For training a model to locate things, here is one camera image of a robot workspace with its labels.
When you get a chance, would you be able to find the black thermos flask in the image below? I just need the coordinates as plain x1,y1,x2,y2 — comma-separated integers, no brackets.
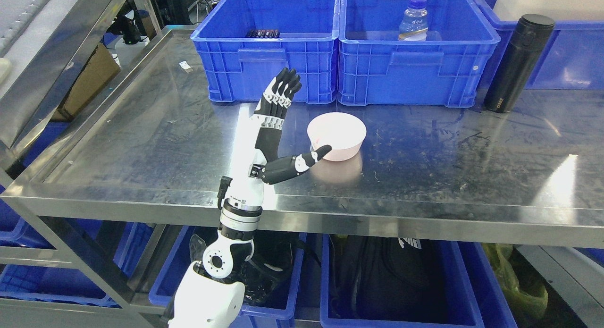
484,14,556,113

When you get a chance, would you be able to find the blue crate lower left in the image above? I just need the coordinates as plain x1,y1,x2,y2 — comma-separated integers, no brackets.
149,226,307,328

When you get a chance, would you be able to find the blue crate back right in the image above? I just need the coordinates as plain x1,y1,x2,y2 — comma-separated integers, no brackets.
474,0,604,91

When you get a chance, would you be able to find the black comb-like item in crate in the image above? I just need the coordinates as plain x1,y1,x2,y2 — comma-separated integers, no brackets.
245,29,280,39

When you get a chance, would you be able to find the white paper scrap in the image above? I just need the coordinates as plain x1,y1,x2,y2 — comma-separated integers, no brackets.
179,60,193,73

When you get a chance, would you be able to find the blue crate back middle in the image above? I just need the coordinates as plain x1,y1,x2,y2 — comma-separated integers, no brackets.
337,0,501,107

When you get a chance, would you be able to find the blue crate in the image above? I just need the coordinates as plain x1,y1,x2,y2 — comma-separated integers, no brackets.
149,226,307,328
190,0,341,104
337,0,501,107
319,234,516,328
474,0,604,91

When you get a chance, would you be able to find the pink plastic bowl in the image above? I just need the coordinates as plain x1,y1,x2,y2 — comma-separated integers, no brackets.
307,112,367,162

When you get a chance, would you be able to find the black bag in crate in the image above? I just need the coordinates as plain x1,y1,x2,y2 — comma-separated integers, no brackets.
329,235,449,324

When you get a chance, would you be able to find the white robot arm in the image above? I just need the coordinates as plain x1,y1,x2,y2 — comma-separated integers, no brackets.
168,199,262,328

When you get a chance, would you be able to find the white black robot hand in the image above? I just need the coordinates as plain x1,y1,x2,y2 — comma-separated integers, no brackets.
218,67,333,216

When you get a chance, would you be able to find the cardboard box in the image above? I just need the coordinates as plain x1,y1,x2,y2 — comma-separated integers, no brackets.
51,43,121,122

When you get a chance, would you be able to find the black helmet in bag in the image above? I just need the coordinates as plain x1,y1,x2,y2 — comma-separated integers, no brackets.
188,227,304,306

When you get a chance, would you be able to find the yellow-green plastic bag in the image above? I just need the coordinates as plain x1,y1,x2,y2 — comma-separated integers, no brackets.
480,243,549,328

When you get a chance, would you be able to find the blue crate lower middle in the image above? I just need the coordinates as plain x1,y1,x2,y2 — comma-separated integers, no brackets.
319,234,516,328

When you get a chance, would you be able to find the clear water bottle blue cap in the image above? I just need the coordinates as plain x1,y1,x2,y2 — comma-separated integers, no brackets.
398,0,429,42

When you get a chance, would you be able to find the blue crate back left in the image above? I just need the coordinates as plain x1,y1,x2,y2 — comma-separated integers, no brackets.
190,0,341,104

